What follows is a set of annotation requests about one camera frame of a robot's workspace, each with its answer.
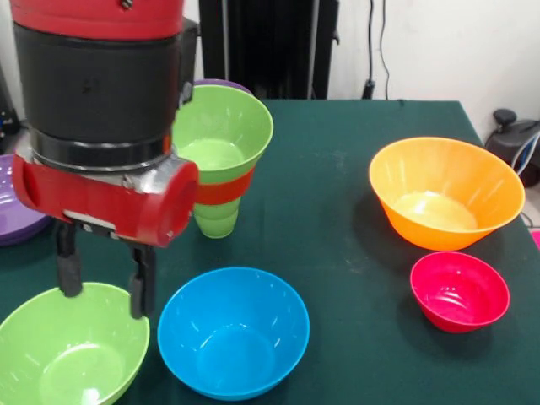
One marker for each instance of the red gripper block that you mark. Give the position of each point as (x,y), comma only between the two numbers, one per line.
(105,202)

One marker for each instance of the purple bowl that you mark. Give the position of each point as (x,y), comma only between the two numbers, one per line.
(223,82)
(12,223)

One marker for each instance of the green cup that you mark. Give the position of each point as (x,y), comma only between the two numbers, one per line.
(217,221)

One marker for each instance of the blue bowl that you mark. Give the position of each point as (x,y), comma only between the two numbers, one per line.
(234,337)

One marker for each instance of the red-orange bowl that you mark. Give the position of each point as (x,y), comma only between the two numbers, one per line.
(223,192)

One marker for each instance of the small green bowl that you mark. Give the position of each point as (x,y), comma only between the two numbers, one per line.
(228,122)

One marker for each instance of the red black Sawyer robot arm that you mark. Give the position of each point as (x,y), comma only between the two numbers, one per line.
(97,97)

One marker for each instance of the large green bowl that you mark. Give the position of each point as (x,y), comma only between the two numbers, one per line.
(71,350)

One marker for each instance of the black grey base foot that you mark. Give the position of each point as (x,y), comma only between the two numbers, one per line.
(12,141)
(510,143)

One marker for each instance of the dark green table cloth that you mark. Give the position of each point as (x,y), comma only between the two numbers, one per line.
(316,236)

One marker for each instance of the large orange bowl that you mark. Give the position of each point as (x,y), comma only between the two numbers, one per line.
(443,198)

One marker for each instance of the pink bowl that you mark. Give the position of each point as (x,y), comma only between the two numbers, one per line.
(460,295)

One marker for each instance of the black pedestal column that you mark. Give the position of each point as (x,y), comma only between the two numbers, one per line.
(270,38)

